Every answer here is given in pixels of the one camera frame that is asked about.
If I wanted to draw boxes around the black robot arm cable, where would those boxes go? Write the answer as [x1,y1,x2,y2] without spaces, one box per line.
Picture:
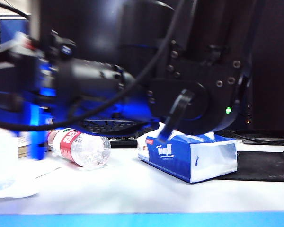
[0,0,187,132]

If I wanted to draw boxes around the black camera cable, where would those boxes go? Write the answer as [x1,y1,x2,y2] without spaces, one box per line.
[0,0,33,22]

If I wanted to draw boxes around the black HSD computer monitor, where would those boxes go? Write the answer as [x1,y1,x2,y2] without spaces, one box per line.
[249,0,284,145]

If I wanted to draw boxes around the black mouse pad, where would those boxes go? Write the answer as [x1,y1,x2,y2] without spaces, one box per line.
[215,150,284,183]

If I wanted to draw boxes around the blue Tempo tissue pack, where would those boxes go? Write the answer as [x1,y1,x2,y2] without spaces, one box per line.
[137,131,237,184]

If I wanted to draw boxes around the thin black cable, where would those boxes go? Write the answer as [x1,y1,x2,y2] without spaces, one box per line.
[227,129,284,144]

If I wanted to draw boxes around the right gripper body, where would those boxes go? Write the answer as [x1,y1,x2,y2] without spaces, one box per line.
[14,53,61,161]

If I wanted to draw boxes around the clear alcohol pump bottle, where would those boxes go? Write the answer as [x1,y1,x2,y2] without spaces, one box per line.
[0,131,19,192]

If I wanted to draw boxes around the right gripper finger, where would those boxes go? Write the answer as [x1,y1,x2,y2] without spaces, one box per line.
[0,88,31,112]
[0,106,32,132]

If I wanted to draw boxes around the black mechanical keyboard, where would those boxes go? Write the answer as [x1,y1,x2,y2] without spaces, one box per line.
[80,119,157,149]

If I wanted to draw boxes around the clear water bottle red label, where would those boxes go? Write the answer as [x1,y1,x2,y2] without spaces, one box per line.
[46,129,112,171]

